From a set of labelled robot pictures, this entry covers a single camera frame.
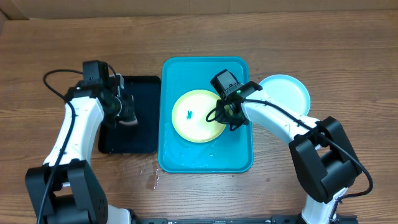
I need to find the yellow-green plate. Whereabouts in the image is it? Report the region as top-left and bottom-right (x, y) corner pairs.
(172, 90), (226, 143)

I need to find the light blue plate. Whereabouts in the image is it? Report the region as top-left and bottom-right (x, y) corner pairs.
(259, 74), (311, 115)

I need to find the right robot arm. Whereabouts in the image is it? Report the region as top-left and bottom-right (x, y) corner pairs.
(206, 70), (363, 223)

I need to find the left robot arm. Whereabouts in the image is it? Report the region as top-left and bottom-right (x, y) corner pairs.
(25, 60), (140, 224)

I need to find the black plastic tray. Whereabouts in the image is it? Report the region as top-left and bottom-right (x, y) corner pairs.
(98, 76), (161, 154)

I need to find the teal plastic tray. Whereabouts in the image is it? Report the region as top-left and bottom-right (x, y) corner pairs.
(158, 57), (254, 173)

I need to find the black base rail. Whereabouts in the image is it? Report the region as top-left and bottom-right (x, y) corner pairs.
(133, 214), (359, 224)

